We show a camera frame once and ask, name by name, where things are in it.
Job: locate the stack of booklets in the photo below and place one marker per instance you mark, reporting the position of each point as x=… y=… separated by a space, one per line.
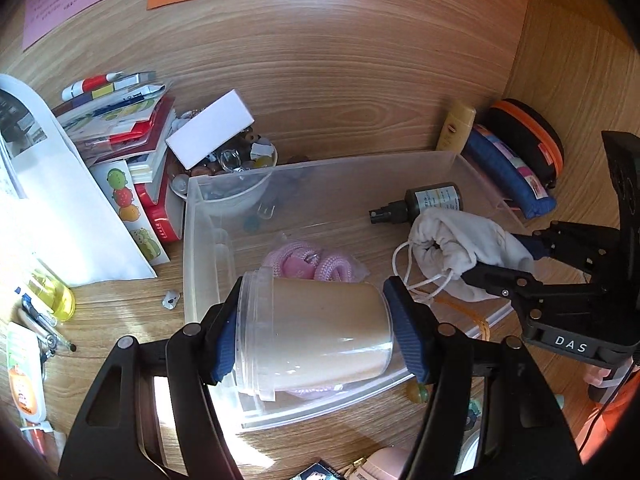
x=120 y=120

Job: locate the white cardboard box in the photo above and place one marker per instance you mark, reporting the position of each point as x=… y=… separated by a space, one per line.
x=210 y=127

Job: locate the beige cup with clear lid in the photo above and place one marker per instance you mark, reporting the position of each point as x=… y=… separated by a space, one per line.
x=320 y=330

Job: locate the fruit sticker sheet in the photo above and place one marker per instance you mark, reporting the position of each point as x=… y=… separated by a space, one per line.
x=127 y=205

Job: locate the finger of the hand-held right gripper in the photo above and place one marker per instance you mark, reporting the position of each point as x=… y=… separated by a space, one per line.
x=575 y=245
x=505 y=282

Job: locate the white bowl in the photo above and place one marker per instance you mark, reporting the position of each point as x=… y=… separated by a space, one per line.
x=235 y=203

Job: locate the dark printed card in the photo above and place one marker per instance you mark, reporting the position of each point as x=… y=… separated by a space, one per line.
x=320 y=471

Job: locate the wooden desktop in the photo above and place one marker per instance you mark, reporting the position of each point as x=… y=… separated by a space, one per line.
x=125 y=317

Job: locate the pile of small trinkets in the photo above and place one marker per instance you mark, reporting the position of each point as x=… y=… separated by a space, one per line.
x=250 y=152

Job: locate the blue fabric pouch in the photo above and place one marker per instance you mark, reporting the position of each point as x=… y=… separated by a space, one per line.
x=505 y=175

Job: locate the red pen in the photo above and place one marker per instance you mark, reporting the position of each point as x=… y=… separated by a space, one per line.
x=37 y=440

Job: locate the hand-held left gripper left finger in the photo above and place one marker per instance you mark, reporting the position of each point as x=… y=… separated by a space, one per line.
x=226 y=345

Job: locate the red book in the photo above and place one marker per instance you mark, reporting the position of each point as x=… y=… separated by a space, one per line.
x=160 y=210

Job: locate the pink round object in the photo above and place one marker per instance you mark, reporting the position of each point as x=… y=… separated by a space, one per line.
x=385 y=462

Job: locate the black case with orange zipper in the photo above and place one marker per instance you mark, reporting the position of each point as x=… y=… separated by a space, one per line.
x=532 y=130

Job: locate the yellow sunscreen tube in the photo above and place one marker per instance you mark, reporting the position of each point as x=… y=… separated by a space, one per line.
x=456 y=127

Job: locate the small silver clip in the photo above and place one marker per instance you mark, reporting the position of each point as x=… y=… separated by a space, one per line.
x=171 y=300

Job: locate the person's right hand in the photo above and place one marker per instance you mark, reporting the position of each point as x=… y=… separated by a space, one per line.
x=602 y=385

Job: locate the person's right forearm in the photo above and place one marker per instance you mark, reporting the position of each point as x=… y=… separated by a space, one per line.
x=620 y=420

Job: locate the white paper envelope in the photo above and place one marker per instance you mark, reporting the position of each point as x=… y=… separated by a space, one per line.
x=65 y=210

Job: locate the black pen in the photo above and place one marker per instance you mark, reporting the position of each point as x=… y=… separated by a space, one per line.
x=50 y=332

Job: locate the white tube with orange label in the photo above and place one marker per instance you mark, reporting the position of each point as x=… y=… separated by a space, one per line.
x=25 y=375

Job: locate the small green yellow charm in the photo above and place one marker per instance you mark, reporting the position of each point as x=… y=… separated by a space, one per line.
x=418 y=394

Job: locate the clear plastic storage bin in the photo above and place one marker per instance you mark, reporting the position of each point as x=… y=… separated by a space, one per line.
x=210 y=245

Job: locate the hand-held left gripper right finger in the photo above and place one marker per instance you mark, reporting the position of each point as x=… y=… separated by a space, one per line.
x=407 y=332

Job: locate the dark spray bottle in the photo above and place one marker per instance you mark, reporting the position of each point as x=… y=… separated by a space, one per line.
x=435 y=197

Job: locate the yellow transparent bottle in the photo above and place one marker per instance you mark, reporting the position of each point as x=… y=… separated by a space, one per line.
x=52 y=292

